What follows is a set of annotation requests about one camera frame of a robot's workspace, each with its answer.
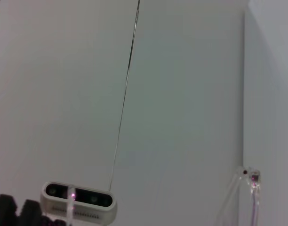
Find black foam padded bracket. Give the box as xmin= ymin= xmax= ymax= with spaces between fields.
xmin=0 ymin=193 xmax=67 ymax=226

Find clear plastic glasses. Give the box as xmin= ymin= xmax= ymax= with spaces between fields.
xmin=65 ymin=166 xmax=264 ymax=226

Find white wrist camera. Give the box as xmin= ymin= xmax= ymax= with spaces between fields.
xmin=40 ymin=180 xmax=118 ymax=224

